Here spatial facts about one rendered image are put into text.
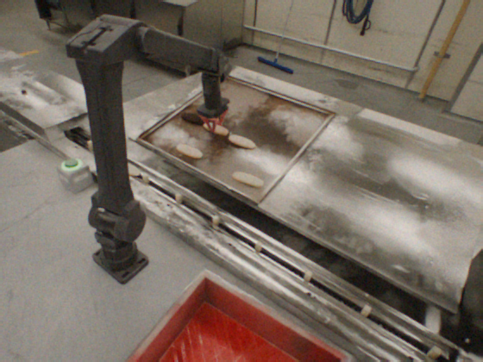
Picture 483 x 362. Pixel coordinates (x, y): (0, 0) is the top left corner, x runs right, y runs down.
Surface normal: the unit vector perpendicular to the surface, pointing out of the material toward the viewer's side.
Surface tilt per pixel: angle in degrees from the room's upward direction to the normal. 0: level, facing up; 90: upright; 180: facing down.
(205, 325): 0
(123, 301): 0
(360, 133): 10
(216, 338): 0
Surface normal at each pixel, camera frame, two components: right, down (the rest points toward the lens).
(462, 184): -0.04, -0.66
